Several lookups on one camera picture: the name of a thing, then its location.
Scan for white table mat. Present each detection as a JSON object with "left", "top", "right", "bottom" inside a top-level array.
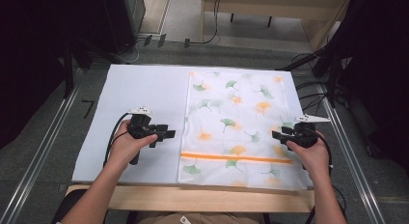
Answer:
[{"left": 70, "top": 63, "right": 305, "bottom": 185}]

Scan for white floor cable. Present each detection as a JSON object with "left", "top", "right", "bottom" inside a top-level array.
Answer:
[{"left": 113, "top": 37, "right": 147, "bottom": 65}]

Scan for person's left hand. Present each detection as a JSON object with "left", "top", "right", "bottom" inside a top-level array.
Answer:
[{"left": 106, "top": 119, "right": 159, "bottom": 170}]

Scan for black cable from bench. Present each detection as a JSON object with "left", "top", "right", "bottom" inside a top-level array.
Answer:
[{"left": 183, "top": 0, "right": 223, "bottom": 49}]

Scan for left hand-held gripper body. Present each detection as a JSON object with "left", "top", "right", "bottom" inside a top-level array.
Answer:
[{"left": 126, "top": 105, "right": 162, "bottom": 166}]

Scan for metal floor rail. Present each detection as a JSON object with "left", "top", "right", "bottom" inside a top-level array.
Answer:
[
  {"left": 317, "top": 83, "right": 388, "bottom": 224},
  {"left": 0, "top": 78, "right": 85, "bottom": 224}
]

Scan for wooden table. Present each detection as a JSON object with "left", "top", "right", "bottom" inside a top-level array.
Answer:
[{"left": 65, "top": 183, "right": 316, "bottom": 214}]

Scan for bundle of black floor cables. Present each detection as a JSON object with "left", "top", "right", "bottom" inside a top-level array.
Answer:
[{"left": 290, "top": 51, "right": 349, "bottom": 113}]

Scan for black metal stand with curtain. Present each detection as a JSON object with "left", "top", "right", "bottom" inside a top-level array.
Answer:
[{"left": 275, "top": 0, "right": 409, "bottom": 167}]

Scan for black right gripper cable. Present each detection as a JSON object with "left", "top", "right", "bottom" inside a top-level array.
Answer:
[{"left": 303, "top": 126, "right": 347, "bottom": 224}]

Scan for light wooden bench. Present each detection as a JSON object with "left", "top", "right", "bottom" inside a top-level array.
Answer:
[{"left": 200, "top": 0, "right": 353, "bottom": 52}]

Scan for person's beige trousers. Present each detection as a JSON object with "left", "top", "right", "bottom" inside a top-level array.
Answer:
[{"left": 134, "top": 211, "right": 266, "bottom": 224}]

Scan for person's right hand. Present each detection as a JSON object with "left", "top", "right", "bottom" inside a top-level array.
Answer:
[{"left": 285, "top": 130, "right": 332, "bottom": 183}]

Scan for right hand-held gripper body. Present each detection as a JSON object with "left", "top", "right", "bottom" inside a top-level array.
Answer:
[{"left": 281, "top": 113, "right": 332, "bottom": 151}]

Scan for leaf print mesh laundry bag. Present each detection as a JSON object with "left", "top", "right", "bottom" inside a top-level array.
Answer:
[{"left": 177, "top": 70, "right": 314, "bottom": 192}]

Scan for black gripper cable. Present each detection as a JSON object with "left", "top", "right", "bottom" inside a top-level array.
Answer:
[
  {"left": 303, "top": 126, "right": 347, "bottom": 224},
  {"left": 102, "top": 112, "right": 133, "bottom": 169}
]

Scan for black cabinet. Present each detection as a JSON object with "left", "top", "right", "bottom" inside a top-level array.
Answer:
[{"left": 101, "top": 0, "right": 147, "bottom": 56}]

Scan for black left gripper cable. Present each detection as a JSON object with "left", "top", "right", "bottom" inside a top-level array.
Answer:
[{"left": 102, "top": 112, "right": 133, "bottom": 169}]

